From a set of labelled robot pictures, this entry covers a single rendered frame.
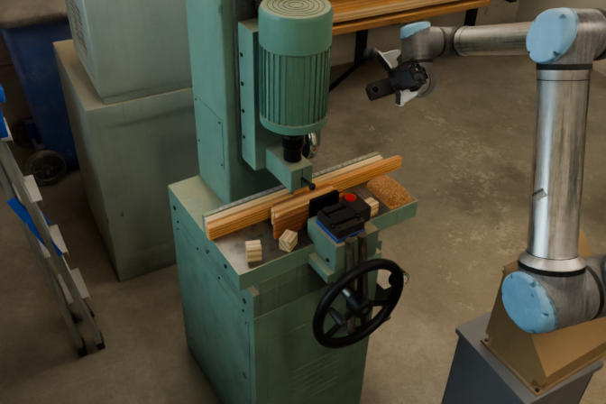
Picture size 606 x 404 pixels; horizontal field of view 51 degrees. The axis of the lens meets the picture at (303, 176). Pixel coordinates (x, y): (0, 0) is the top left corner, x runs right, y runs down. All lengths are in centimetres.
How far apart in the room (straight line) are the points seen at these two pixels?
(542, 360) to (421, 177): 188
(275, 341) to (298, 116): 69
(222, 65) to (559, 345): 118
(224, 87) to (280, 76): 26
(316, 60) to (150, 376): 152
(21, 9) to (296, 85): 189
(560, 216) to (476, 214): 187
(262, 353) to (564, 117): 105
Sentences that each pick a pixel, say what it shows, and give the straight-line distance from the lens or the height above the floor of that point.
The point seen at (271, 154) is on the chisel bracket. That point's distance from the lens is 175.
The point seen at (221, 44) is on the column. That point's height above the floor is 136.
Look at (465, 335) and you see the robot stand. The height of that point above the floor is 55.
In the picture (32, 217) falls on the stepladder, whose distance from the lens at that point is 223.
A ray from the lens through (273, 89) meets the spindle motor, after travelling 154.
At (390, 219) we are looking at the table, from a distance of 186.
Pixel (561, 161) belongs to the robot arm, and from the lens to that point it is 150.
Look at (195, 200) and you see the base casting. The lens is 203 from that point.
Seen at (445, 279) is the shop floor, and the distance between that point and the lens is 298.
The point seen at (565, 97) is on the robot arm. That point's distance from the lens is 148.
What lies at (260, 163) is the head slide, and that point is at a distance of 179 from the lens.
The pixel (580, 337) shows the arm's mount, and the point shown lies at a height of 68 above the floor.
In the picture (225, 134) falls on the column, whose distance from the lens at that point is 181.
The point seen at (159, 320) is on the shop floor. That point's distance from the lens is 276.
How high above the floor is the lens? 205
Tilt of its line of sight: 36 degrees down
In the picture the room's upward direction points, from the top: 2 degrees clockwise
